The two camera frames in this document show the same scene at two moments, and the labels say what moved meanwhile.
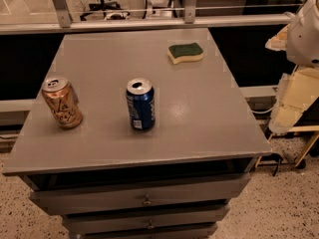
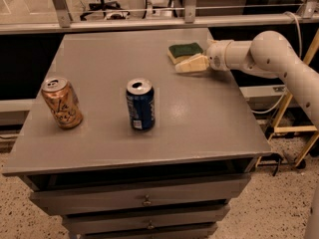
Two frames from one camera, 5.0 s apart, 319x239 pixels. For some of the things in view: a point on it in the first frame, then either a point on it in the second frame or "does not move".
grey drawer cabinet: x=138 y=133 does not move
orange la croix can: x=62 y=100 does not move
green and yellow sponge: x=180 y=53 does not move
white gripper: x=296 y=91 → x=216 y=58
